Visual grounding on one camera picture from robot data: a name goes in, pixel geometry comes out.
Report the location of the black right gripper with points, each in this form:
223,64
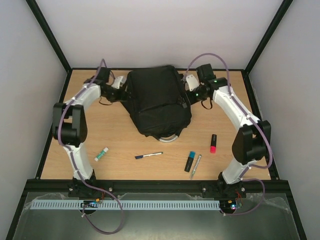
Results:
188,97

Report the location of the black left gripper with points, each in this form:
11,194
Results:
121,97

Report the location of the black student bag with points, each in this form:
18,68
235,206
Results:
157,102

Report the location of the blue whiteboard pen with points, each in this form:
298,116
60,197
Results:
148,155

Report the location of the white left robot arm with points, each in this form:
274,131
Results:
69,125

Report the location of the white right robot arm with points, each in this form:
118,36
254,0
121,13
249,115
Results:
252,140

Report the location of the pink highlighter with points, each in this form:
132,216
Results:
213,144

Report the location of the blue highlighter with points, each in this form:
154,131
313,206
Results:
189,161

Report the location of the green glue stick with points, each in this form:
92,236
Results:
101,154

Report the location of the silver marker pen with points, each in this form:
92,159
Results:
195,166

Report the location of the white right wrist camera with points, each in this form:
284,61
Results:
192,82

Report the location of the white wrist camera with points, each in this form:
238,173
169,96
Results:
118,82
192,82

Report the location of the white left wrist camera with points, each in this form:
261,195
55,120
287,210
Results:
118,82

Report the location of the black front mounting rail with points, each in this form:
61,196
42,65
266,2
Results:
206,188

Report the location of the light blue cable duct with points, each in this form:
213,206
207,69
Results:
127,205

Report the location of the black left frame post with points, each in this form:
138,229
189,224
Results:
39,16

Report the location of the black frame post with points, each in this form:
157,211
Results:
276,20
39,16

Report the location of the black right frame post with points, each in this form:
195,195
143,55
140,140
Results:
276,20

